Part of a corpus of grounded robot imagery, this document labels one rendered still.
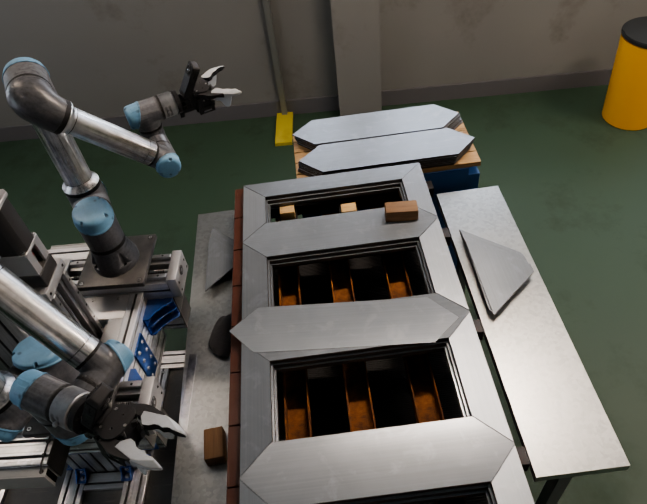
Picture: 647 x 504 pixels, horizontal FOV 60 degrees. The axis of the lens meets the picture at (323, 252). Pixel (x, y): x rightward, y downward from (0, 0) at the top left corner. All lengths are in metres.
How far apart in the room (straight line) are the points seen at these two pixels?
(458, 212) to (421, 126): 0.49
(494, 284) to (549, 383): 0.39
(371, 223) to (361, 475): 0.95
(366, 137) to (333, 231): 0.62
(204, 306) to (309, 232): 0.50
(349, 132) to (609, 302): 1.56
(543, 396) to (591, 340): 1.14
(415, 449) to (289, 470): 0.34
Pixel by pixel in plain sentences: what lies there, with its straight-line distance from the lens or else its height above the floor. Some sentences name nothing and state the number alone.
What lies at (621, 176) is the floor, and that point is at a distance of 3.90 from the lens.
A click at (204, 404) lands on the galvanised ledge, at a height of 0.68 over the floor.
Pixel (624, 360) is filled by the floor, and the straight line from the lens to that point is 2.97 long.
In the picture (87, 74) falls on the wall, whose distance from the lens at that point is 4.50.
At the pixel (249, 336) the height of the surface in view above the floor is 0.87.
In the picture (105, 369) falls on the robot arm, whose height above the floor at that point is 1.37.
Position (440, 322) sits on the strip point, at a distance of 1.83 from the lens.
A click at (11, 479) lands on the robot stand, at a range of 1.79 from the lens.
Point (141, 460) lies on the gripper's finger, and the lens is 1.04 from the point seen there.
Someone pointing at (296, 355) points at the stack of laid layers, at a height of 0.87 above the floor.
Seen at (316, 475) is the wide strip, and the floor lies 0.87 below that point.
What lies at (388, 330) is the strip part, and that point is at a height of 0.87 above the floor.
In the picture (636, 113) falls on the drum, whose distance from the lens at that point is 4.23.
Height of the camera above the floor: 2.35
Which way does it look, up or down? 47 degrees down
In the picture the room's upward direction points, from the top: 8 degrees counter-clockwise
